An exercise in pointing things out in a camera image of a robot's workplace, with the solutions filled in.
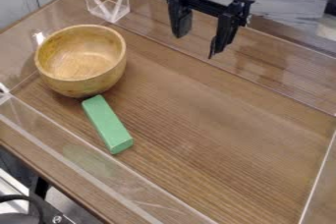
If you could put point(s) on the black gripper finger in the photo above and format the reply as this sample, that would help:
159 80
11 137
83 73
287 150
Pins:
226 31
181 17

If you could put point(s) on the green rectangular block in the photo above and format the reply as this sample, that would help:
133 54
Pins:
109 125

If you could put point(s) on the brown wooden bowl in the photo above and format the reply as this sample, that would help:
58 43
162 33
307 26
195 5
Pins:
82 60

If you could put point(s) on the clear acrylic triangular bracket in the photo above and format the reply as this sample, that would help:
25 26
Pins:
109 10

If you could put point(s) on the clear acrylic tray wall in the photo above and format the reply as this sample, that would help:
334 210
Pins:
234 129

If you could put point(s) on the black table leg bracket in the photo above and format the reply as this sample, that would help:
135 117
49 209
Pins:
53 216

